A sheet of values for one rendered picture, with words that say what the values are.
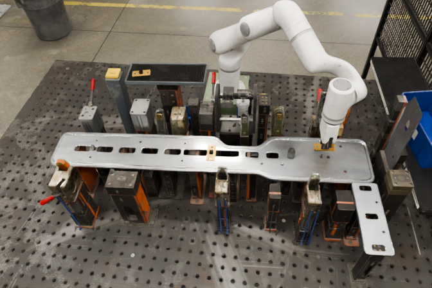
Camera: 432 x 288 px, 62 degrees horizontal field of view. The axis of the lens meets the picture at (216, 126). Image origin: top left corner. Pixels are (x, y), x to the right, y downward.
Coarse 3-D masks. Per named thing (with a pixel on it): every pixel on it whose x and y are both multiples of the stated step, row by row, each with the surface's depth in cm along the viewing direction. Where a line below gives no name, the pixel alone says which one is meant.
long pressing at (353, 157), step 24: (72, 144) 162; (96, 144) 161; (120, 144) 160; (144, 144) 160; (168, 144) 159; (192, 144) 159; (216, 144) 158; (264, 144) 156; (288, 144) 156; (312, 144) 155; (336, 144) 155; (360, 144) 154; (120, 168) 153; (144, 168) 152; (168, 168) 151; (192, 168) 150; (216, 168) 150; (240, 168) 149; (264, 168) 148; (288, 168) 148; (312, 168) 147; (336, 168) 146; (360, 168) 146
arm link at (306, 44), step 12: (300, 36) 125; (312, 36) 125; (300, 48) 126; (312, 48) 124; (312, 60) 124; (324, 60) 124; (336, 60) 124; (312, 72) 127; (324, 72) 130; (336, 72) 129; (348, 72) 126; (360, 84) 124; (360, 96) 124
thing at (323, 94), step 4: (324, 92) 146; (320, 96) 147; (324, 96) 145; (320, 100) 147; (324, 100) 143; (320, 104) 148; (320, 108) 149; (320, 112) 152; (316, 116) 154; (320, 116) 153; (316, 120) 154; (316, 124) 155
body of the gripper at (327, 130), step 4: (324, 120) 131; (320, 124) 141; (324, 124) 134; (328, 124) 130; (332, 124) 130; (320, 128) 140; (324, 128) 134; (328, 128) 130; (332, 128) 130; (336, 128) 130; (320, 132) 140; (324, 132) 134; (328, 132) 132; (332, 132) 131; (336, 132) 131; (324, 136) 134; (328, 136) 133; (332, 136) 133; (336, 136) 133; (324, 140) 135; (332, 140) 137
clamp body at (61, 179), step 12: (72, 168) 146; (60, 180) 142; (72, 180) 146; (72, 192) 146; (84, 192) 158; (72, 204) 153; (84, 204) 159; (72, 216) 157; (84, 216) 159; (96, 216) 170
